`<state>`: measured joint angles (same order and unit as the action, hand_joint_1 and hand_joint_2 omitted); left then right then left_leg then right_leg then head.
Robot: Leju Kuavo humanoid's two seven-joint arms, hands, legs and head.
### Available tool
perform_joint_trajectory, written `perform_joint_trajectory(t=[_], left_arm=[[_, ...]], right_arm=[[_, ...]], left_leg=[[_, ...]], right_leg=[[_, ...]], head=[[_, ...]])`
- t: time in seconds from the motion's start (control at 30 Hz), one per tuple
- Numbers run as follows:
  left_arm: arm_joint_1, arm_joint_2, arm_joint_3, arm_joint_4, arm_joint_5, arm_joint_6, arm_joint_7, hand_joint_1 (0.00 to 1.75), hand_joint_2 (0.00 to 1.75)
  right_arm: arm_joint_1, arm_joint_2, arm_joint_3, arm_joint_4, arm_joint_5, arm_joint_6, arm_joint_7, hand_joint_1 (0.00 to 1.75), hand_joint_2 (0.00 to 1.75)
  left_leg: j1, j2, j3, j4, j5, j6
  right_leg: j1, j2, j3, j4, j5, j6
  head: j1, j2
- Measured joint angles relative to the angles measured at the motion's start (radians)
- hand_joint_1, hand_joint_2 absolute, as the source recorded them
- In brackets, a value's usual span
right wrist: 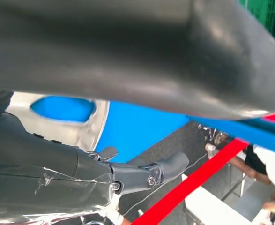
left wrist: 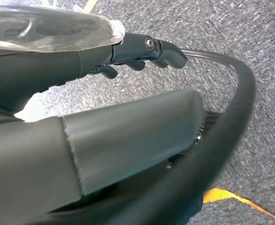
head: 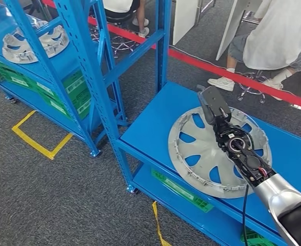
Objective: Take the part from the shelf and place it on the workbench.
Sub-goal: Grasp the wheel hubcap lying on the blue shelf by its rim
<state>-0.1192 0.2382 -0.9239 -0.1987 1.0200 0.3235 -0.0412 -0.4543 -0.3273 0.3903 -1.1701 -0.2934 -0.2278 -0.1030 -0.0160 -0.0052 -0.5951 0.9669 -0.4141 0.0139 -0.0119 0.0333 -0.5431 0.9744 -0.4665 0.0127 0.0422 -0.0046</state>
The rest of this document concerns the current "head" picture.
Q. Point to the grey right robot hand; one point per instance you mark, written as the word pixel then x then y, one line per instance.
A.
pixel 214 102

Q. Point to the red barrier belt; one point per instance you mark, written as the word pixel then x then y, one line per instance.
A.
pixel 204 66

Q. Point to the green plastic folding crate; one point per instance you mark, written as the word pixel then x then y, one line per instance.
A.
pixel 181 190
pixel 74 85
pixel 85 107
pixel 19 81
pixel 255 241

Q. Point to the person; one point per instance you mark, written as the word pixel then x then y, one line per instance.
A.
pixel 276 37
pixel 141 17

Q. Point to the white cabinet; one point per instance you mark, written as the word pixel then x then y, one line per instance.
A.
pixel 184 20

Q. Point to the grey plastic wheel hubcap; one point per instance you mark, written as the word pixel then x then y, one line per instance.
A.
pixel 202 149
pixel 17 51

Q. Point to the blue metal shelf rack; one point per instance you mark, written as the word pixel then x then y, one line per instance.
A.
pixel 153 135
pixel 42 56

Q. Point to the black round stool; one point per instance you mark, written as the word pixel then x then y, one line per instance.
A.
pixel 119 15
pixel 261 100

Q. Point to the metal floor socket plate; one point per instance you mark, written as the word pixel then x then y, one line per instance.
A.
pixel 296 106

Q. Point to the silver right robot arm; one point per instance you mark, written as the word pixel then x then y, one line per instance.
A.
pixel 280 193

